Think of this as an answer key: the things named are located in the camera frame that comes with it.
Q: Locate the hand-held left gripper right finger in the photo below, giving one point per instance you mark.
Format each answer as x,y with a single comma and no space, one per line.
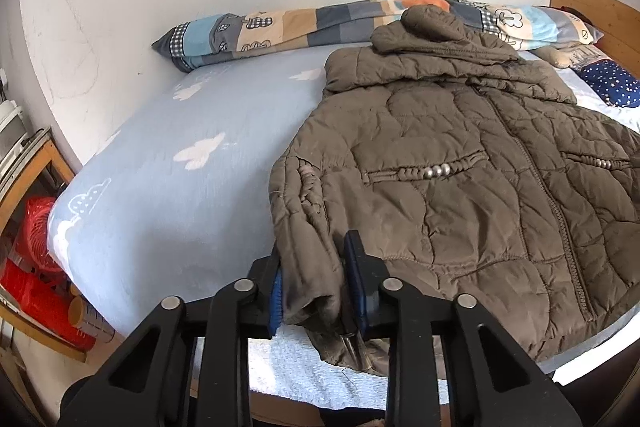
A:
356,277

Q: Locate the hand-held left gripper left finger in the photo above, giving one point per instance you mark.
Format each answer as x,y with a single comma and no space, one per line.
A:
275,302

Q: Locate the brown quilted puffer jacket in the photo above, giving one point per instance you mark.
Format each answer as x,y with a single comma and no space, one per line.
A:
450,217

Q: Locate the white fleece underlay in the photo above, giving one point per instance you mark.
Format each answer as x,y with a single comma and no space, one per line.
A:
300,367

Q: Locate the light blue cloud bed sheet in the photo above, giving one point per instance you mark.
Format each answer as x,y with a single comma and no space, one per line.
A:
175,187

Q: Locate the tan cup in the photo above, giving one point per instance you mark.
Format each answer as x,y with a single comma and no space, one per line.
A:
77,309

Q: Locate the red plastic container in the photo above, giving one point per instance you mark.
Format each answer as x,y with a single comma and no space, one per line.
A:
35,302

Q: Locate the red plastic basket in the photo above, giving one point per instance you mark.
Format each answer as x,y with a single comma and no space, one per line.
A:
37,227

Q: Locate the patchwork printed quilt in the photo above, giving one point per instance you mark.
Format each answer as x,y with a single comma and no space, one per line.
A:
260,34

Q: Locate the wooden shelf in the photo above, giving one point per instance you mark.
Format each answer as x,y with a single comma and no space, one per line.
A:
47,157

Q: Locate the beige printed pillow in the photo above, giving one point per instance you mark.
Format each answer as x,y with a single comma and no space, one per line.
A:
575,56

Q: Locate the white appliance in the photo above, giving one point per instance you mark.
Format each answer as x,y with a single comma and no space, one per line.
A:
10,127

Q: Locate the navy star pillow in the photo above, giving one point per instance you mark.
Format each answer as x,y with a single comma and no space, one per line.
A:
612,79

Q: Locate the wooden headboard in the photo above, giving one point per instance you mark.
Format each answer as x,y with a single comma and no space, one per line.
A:
610,14

